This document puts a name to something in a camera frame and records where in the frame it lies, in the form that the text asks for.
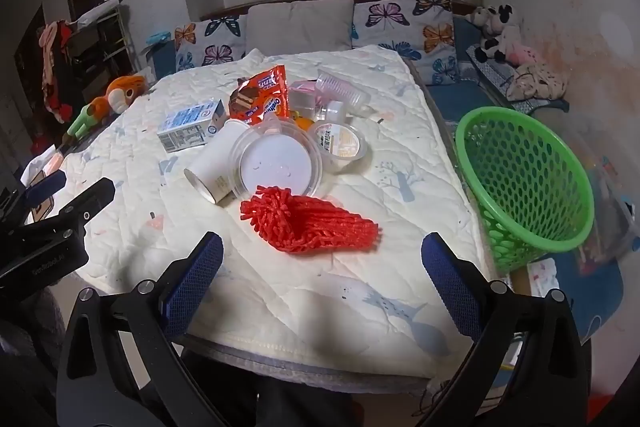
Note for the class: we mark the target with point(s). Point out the grey pillow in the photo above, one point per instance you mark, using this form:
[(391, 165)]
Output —
[(300, 27)]

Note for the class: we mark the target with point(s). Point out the blue checked cloth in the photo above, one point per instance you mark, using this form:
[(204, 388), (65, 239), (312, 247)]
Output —
[(492, 74)]

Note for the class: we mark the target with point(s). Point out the white paper cup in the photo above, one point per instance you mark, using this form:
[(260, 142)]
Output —
[(220, 157)]

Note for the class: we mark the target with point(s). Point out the printed picture book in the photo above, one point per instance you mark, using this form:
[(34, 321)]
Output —
[(542, 279)]

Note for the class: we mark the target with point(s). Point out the wooden headboard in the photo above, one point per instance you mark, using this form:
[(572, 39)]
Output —
[(225, 11)]

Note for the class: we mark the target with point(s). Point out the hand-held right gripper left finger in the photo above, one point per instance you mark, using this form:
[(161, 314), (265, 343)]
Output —
[(200, 277)]

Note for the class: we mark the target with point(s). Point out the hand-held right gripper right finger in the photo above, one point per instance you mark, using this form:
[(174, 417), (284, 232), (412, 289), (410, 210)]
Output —
[(450, 287)]

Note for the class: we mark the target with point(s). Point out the orange snack wrapper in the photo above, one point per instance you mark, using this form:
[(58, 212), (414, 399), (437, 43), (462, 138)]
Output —
[(265, 97)]

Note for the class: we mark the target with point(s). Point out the red foam fruit net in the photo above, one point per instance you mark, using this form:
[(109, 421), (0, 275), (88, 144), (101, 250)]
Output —
[(300, 222)]

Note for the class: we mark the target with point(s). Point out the blue bed sheet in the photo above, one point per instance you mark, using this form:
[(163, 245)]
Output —
[(460, 99)]

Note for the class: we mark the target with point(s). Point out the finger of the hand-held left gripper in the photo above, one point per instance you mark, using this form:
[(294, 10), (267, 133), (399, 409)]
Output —
[(92, 199), (47, 187)]

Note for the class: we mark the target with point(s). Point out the white printed quilt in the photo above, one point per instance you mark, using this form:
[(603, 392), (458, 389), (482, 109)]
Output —
[(300, 297)]

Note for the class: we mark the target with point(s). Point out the large butterfly print pillow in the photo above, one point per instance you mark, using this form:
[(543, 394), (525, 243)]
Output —
[(400, 27)]

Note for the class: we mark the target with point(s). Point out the clear pudding cup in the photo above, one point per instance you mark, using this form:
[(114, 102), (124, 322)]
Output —
[(335, 142)]

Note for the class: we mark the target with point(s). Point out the pink plush toy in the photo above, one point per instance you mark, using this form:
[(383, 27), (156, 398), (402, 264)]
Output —
[(525, 55)]

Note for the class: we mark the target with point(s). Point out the black white cow plush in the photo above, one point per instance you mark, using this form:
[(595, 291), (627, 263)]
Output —
[(492, 32)]

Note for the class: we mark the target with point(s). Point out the red hanging clothes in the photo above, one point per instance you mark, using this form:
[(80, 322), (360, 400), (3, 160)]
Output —
[(55, 72)]

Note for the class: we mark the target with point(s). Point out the blue white milk carton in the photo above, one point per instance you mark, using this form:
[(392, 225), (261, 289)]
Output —
[(190, 127)]

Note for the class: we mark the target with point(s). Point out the beige spotted cloth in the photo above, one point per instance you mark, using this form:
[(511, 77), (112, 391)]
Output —
[(540, 82)]

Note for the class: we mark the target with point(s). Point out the clear plastic storage box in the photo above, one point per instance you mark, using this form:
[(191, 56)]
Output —
[(610, 202)]

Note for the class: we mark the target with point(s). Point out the pink clear ribbed cup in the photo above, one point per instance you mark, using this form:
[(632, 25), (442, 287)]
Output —
[(340, 87)]

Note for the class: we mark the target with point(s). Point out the orange monkey plush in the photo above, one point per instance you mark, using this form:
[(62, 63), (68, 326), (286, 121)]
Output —
[(115, 99)]

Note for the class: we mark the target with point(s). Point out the metal shelf rack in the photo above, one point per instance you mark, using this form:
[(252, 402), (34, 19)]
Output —
[(102, 42)]

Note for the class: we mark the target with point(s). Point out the small clear plastic cup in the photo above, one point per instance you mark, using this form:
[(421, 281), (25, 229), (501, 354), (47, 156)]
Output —
[(334, 111)]

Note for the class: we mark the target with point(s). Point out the light blue plastic item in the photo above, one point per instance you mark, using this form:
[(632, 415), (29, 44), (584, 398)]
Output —
[(159, 37)]

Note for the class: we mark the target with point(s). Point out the small butterfly print pillow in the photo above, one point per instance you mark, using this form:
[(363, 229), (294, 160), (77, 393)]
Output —
[(210, 42)]

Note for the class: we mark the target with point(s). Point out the green plastic mesh basket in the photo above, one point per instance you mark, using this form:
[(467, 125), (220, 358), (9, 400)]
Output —
[(464, 157)]

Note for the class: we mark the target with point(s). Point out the grey mattress pad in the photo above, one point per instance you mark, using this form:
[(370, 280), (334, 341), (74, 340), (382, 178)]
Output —
[(310, 367)]

